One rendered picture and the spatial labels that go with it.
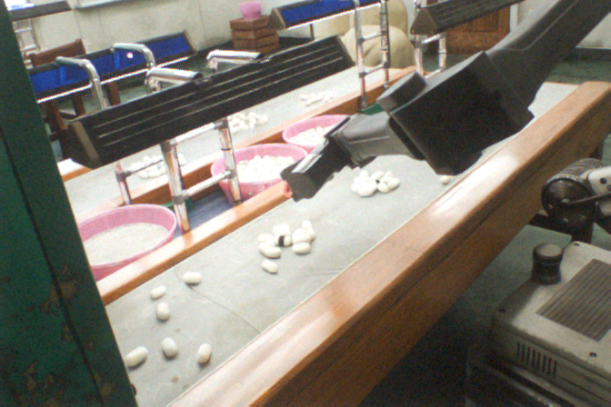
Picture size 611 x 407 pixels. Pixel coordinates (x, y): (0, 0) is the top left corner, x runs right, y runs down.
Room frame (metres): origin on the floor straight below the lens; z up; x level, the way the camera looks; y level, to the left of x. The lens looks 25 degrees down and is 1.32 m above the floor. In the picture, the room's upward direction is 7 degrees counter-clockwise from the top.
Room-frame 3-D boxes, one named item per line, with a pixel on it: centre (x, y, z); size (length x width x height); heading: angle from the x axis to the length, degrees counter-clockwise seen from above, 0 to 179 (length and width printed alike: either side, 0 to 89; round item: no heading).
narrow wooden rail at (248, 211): (1.37, -0.10, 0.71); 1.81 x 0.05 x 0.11; 135
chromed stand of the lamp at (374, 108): (2.01, -0.23, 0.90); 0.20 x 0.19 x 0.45; 135
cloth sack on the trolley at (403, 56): (4.31, -0.59, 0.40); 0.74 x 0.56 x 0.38; 139
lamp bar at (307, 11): (2.06, -0.17, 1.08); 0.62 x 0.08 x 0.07; 135
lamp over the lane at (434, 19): (1.67, -0.56, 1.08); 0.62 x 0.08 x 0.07; 135
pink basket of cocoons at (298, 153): (1.37, 0.13, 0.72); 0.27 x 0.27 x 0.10
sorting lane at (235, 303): (1.25, -0.23, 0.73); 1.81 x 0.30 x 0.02; 135
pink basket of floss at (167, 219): (1.06, 0.44, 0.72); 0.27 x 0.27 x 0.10
